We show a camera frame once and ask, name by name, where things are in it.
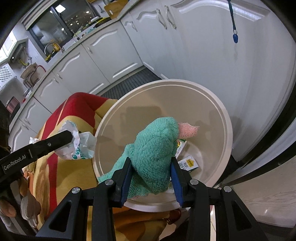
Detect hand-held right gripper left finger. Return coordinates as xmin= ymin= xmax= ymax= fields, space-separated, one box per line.
xmin=35 ymin=157 xmax=133 ymax=241

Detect dark ribbed floor mat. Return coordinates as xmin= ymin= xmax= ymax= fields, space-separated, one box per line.
xmin=99 ymin=67 xmax=163 ymax=99

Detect teal fluffy cloth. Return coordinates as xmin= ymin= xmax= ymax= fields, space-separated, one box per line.
xmin=97 ymin=116 xmax=200 ymax=201

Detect green white milk carton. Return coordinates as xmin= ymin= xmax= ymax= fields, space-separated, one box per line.
xmin=178 ymin=157 xmax=199 ymax=172

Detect dark kitchen window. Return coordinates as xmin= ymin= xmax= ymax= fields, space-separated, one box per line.
xmin=29 ymin=0 xmax=100 ymax=55

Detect small green carton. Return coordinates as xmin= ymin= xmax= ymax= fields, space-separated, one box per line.
xmin=176 ymin=139 xmax=188 ymax=158

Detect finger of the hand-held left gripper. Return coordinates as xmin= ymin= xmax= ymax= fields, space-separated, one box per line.
xmin=35 ymin=130 xmax=73 ymax=158

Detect person's left hand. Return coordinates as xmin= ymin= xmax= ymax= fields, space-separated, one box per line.
xmin=0 ymin=192 xmax=41 ymax=229

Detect red yellow printed blanket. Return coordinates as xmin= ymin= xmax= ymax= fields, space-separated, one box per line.
xmin=22 ymin=92 xmax=192 ymax=241

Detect black sliding door frame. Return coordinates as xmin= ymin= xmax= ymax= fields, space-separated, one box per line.
xmin=215 ymin=0 xmax=296 ymax=188

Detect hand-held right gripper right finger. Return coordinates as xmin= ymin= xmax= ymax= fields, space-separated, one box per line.
xmin=171 ymin=156 xmax=270 ymax=241

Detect copper rice cooker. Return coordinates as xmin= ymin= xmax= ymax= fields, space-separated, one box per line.
xmin=6 ymin=97 xmax=21 ymax=114

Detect beige plastic bucket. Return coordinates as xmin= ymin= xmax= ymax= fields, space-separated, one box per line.
xmin=92 ymin=79 xmax=233 ymax=212

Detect wooden cutting board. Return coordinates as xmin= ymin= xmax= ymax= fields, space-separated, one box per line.
xmin=104 ymin=0 xmax=129 ymax=20

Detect blue lanyard with tag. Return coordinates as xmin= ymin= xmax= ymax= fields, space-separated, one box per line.
xmin=228 ymin=0 xmax=240 ymax=44

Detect wire dish rack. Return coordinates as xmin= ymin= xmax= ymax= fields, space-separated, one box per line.
xmin=23 ymin=65 xmax=47 ymax=87

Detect green white plastic wrapper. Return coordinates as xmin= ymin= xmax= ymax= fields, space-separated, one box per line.
xmin=54 ymin=120 xmax=97 ymax=160

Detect white base cabinets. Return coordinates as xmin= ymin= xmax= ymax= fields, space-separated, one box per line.
xmin=7 ymin=0 xmax=292 ymax=163

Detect white water heater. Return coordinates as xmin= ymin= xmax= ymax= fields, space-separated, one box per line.
xmin=8 ymin=45 xmax=28 ymax=63

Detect tall metal faucet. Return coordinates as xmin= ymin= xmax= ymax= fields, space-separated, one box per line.
xmin=44 ymin=43 xmax=63 ymax=55

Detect beige clay pot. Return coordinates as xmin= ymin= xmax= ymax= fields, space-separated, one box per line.
xmin=21 ymin=62 xmax=38 ymax=78

